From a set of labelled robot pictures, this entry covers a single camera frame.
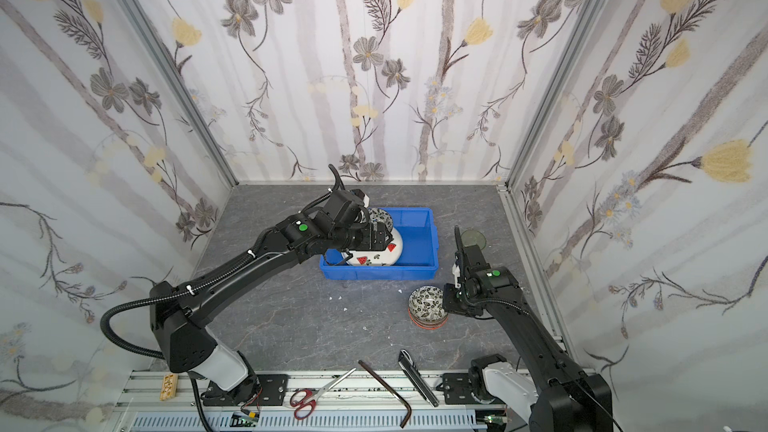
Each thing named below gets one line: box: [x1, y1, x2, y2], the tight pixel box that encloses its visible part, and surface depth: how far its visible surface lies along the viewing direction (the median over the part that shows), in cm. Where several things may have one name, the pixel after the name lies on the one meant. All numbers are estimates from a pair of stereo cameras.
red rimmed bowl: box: [408, 307, 449, 330], surface depth 82 cm
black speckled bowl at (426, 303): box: [408, 285, 448, 322], surface depth 86 cm
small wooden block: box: [159, 373, 179, 401], surface depth 75 cm
